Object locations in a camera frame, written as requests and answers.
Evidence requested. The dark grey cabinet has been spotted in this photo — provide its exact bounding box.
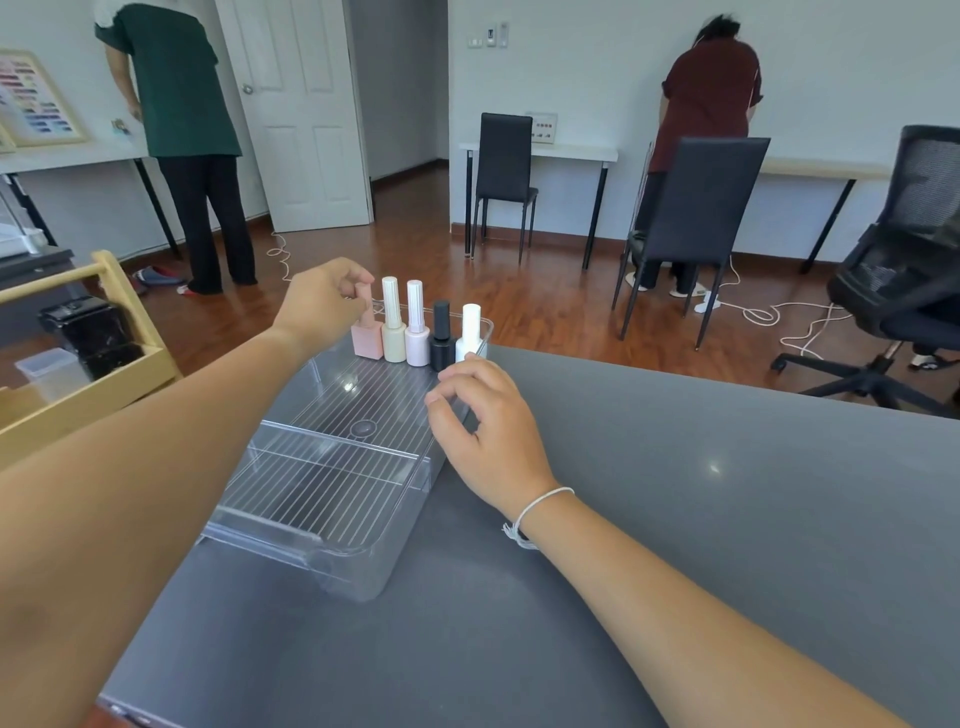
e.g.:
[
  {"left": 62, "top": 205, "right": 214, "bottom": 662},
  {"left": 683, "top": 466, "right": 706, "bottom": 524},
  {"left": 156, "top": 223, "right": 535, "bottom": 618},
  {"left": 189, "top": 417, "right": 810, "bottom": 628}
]
[{"left": 0, "top": 247, "right": 76, "bottom": 346}]

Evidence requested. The black dining chair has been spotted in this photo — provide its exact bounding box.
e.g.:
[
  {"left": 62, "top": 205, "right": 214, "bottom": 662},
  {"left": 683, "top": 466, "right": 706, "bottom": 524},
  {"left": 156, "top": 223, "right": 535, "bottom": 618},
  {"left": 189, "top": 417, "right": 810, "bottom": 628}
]
[
  {"left": 611, "top": 136, "right": 772, "bottom": 352},
  {"left": 470, "top": 112, "right": 540, "bottom": 265}
]

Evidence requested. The clear plastic organizer tray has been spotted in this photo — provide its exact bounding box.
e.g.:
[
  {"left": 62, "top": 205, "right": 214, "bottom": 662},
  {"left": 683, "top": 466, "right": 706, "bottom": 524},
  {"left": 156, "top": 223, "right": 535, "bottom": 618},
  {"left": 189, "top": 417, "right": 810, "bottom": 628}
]
[{"left": 198, "top": 299, "right": 495, "bottom": 604}]

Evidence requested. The wooden framed colour chart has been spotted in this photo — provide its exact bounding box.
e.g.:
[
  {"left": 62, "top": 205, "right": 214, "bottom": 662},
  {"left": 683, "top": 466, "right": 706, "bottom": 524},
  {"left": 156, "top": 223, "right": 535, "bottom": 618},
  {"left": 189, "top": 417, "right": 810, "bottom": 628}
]
[{"left": 0, "top": 48, "right": 90, "bottom": 149}]

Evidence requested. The light wooden rack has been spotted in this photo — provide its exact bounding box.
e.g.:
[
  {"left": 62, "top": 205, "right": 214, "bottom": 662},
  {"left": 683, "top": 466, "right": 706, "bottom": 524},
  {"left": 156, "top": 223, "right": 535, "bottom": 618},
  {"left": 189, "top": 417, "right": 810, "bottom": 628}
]
[{"left": 0, "top": 249, "right": 184, "bottom": 470}]

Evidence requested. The white display shelf rack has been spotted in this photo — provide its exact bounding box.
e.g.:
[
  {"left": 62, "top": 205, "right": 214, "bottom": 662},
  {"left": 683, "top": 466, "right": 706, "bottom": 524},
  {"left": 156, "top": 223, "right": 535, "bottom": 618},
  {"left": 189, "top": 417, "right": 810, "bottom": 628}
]
[{"left": 0, "top": 176, "right": 50, "bottom": 260}]

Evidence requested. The white panelled door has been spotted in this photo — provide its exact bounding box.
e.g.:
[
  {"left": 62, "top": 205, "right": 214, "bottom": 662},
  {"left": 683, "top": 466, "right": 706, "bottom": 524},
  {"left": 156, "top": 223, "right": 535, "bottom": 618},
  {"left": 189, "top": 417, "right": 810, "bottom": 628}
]
[{"left": 215, "top": 0, "right": 375, "bottom": 234}]

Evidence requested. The person's left hand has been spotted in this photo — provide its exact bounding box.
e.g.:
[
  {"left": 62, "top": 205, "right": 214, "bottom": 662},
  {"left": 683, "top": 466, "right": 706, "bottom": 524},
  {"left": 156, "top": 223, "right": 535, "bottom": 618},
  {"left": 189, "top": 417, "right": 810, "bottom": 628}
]
[{"left": 271, "top": 257, "right": 376, "bottom": 358}]

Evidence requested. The clear plastic divider insert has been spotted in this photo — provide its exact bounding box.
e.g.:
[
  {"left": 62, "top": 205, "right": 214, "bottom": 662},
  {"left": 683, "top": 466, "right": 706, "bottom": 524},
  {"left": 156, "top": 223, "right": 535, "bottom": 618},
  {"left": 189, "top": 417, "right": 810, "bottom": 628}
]
[{"left": 200, "top": 419, "right": 436, "bottom": 604}]

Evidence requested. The small translucent plastic container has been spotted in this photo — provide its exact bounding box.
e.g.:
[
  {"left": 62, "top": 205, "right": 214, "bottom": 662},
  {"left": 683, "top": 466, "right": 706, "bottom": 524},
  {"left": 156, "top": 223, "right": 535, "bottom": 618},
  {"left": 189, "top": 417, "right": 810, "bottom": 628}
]
[{"left": 14, "top": 347, "right": 91, "bottom": 406}]

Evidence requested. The pink square nail polish bottle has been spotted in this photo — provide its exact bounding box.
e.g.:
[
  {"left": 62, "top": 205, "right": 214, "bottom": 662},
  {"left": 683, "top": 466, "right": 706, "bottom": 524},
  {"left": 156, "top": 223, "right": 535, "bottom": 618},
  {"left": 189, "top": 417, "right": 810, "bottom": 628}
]
[{"left": 350, "top": 311, "right": 384, "bottom": 360}]

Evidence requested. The black mesh office chair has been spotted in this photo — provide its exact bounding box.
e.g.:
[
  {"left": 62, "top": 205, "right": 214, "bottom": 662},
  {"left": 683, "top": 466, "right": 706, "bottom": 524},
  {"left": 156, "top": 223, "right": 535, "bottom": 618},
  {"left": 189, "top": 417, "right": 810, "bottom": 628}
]
[{"left": 770, "top": 125, "right": 960, "bottom": 420}]

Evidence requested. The grey table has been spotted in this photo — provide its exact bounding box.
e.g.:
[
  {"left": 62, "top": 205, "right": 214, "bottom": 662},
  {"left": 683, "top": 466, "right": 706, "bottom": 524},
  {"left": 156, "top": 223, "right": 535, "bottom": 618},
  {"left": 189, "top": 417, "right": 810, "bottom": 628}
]
[{"left": 97, "top": 344, "right": 960, "bottom": 728}]

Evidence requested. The white string bracelet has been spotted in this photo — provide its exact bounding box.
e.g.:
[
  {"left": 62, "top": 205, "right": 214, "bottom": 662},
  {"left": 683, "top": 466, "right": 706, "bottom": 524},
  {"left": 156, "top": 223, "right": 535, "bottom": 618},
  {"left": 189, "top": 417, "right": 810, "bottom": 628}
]
[{"left": 500, "top": 487, "right": 577, "bottom": 553}]

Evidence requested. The person's right hand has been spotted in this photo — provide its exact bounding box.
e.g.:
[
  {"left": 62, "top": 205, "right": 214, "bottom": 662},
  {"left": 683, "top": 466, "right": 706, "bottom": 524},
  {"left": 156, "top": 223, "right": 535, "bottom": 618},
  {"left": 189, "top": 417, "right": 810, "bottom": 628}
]
[{"left": 424, "top": 353, "right": 560, "bottom": 520}]

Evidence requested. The black glossy device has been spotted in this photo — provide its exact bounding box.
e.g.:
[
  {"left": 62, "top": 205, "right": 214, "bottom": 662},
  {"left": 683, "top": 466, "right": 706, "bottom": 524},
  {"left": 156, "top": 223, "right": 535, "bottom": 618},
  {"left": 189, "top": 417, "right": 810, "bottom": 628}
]
[{"left": 37, "top": 294, "right": 145, "bottom": 382}]

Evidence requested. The white desk with black legs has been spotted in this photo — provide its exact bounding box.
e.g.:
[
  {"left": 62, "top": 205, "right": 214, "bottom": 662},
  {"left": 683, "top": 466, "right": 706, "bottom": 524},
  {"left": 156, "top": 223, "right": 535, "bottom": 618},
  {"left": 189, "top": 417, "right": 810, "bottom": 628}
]
[
  {"left": 0, "top": 138, "right": 184, "bottom": 260},
  {"left": 458, "top": 140, "right": 621, "bottom": 271}
]

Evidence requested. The person's left forearm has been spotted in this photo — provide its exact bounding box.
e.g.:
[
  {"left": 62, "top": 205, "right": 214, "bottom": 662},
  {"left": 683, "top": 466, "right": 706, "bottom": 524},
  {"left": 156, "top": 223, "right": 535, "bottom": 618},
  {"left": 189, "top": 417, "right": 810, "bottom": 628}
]
[{"left": 0, "top": 326, "right": 316, "bottom": 728}]

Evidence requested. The wooden desk with black legs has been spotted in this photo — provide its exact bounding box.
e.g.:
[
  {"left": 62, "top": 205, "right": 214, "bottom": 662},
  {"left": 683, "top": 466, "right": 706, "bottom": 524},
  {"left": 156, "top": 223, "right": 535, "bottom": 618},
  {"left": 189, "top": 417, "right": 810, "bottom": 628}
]
[{"left": 757, "top": 157, "right": 894, "bottom": 275}]

